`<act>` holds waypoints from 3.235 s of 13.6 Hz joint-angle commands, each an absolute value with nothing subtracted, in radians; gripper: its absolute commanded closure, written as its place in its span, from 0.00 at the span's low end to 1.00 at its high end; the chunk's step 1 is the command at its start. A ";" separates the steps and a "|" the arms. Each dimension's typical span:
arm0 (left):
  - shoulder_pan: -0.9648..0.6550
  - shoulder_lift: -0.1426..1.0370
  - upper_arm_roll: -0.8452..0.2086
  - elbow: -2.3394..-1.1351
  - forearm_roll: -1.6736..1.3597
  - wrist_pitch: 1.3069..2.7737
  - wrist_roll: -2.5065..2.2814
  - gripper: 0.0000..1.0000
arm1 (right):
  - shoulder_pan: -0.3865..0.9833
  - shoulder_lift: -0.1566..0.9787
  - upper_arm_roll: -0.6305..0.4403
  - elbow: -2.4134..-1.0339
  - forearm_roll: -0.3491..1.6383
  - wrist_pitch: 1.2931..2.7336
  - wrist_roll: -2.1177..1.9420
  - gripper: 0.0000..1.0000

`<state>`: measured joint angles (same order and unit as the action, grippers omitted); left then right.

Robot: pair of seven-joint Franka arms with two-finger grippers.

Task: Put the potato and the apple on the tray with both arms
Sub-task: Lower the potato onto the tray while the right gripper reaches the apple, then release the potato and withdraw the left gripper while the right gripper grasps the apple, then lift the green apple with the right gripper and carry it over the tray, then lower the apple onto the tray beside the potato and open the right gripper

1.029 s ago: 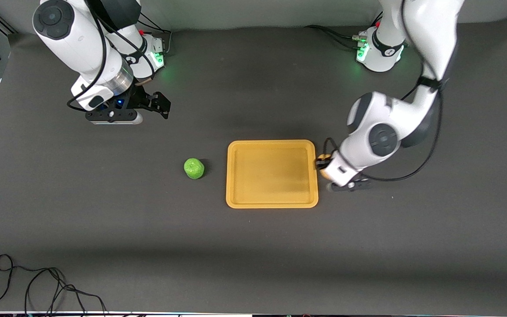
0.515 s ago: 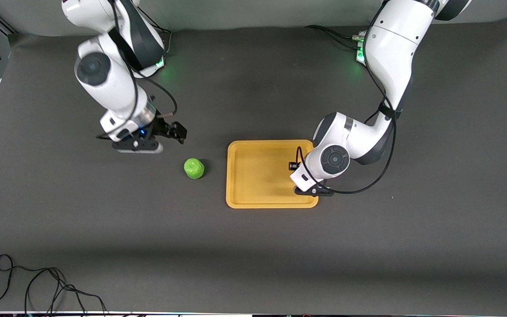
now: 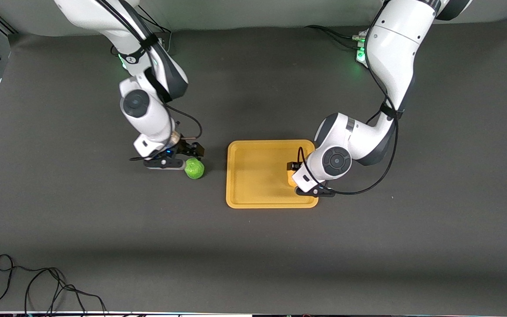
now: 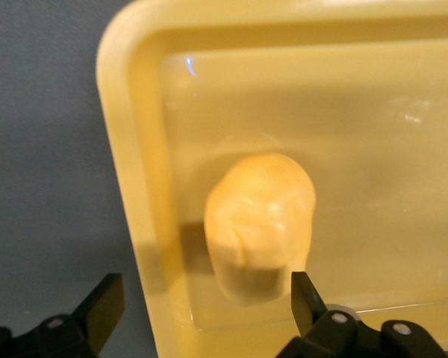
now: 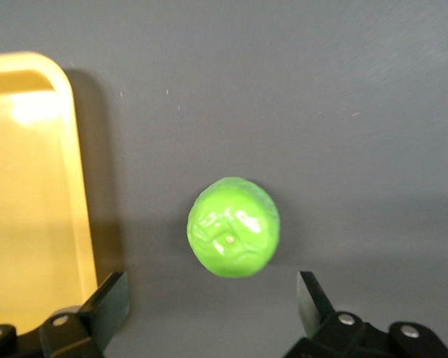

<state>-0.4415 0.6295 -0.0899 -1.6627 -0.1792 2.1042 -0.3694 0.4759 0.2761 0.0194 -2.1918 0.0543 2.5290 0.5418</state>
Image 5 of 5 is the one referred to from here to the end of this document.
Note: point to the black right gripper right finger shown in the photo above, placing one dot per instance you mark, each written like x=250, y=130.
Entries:
x=321, y=317

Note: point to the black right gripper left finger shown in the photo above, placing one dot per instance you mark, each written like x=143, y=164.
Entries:
x=101, y=309

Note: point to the yellow plastic tray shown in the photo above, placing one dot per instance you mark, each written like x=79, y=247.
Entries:
x=33, y=194

